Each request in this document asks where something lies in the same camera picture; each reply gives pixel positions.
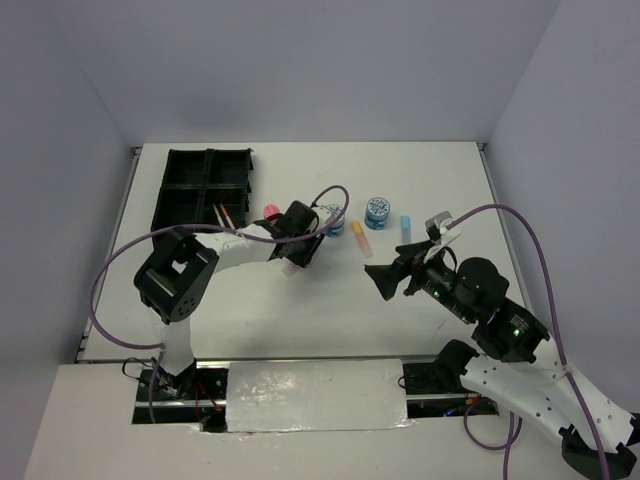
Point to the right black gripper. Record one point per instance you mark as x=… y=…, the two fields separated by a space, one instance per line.
x=385 y=275

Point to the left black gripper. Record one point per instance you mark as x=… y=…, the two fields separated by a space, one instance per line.
x=305 y=259

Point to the pink-capped small bottle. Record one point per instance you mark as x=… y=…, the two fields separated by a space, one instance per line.
x=270 y=211

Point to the blue jar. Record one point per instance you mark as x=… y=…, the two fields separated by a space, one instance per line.
x=337 y=227
x=377 y=213

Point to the blue highlighter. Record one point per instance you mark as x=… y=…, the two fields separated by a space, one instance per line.
x=406 y=231

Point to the purple highlighter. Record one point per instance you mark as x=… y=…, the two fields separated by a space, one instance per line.
x=289 y=269

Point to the orange-capped pink highlighter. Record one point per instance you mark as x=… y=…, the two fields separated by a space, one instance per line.
x=361 y=239

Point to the orange thin pen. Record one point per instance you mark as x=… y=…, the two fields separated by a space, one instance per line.
x=226 y=216

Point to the yellow thin pen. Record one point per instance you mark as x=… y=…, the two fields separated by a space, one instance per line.
x=218 y=216

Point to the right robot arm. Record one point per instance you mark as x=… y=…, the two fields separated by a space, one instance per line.
x=513 y=359

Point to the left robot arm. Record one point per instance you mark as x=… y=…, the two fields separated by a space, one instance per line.
x=175 y=277

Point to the black four-compartment organizer tray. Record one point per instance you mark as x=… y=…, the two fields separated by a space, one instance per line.
x=194 y=180

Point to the silver foil plate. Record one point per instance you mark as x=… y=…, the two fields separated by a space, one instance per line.
x=301 y=396

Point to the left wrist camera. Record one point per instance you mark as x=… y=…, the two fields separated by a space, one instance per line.
x=324 y=216

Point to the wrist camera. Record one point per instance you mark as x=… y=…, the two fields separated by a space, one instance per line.
x=440 y=232
x=324 y=216

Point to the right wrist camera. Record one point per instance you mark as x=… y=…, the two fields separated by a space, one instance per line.
x=440 y=232

